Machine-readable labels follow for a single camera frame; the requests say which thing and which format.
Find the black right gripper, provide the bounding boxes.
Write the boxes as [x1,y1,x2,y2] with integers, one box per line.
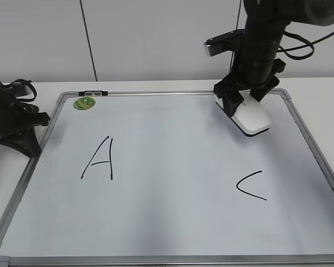
[213,58,284,117]

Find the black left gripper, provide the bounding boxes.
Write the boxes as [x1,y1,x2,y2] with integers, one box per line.
[0,79,51,158]

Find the white board eraser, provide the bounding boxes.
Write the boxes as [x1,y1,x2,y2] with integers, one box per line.
[230,91,272,137]

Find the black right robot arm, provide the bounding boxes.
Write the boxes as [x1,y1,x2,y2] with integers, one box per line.
[204,1,334,117]

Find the round green magnet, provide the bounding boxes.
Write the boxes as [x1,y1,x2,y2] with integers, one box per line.
[73,97,96,111]

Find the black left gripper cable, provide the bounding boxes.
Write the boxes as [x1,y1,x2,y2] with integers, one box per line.
[2,80,38,103]

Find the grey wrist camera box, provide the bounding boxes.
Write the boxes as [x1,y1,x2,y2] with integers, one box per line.
[204,29,245,57]

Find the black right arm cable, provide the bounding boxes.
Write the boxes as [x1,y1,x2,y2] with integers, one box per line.
[277,19,334,61]

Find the white board with grey frame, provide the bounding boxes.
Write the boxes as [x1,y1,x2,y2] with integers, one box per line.
[0,90,334,266]

